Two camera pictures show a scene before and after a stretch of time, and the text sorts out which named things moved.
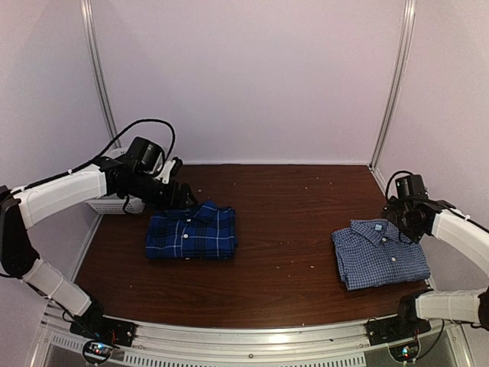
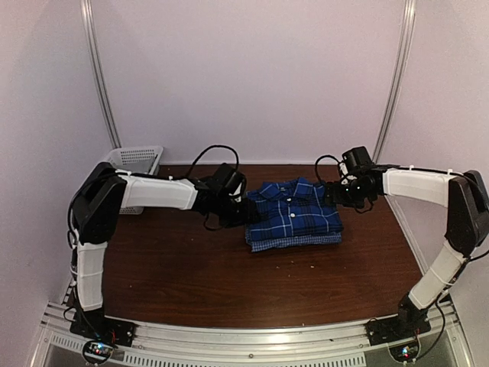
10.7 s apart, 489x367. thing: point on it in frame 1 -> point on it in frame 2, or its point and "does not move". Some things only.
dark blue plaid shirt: [202, 231] -> [292, 208]
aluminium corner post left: [95, 71] does not move
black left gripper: [171, 203] -> [247, 216]
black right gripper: [391, 212] -> [334, 196]
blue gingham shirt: [372, 253] -> [260, 245]
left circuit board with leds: [97, 351] does not move
